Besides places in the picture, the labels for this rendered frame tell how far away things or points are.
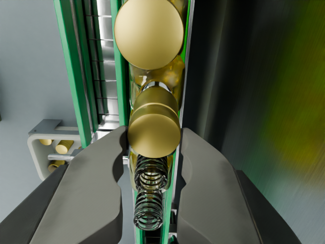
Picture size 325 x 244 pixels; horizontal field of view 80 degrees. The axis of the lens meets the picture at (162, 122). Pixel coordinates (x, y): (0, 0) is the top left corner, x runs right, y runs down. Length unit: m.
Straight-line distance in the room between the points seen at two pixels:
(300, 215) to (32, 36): 0.60
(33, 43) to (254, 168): 0.55
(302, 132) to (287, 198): 0.06
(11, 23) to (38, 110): 0.22
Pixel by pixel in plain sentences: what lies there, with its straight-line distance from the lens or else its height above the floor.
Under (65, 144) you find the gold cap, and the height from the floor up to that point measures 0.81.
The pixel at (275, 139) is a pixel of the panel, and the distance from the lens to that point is 0.22.
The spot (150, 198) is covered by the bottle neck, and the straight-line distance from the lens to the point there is 0.22.
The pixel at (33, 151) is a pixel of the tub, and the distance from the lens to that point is 0.64.
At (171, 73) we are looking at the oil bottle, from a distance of 0.18.
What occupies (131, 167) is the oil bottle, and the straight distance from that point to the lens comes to 0.25.
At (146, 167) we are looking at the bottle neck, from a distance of 0.17.
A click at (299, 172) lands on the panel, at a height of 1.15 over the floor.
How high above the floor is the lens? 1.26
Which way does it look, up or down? 61 degrees down
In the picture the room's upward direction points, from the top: 179 degrees clockwise
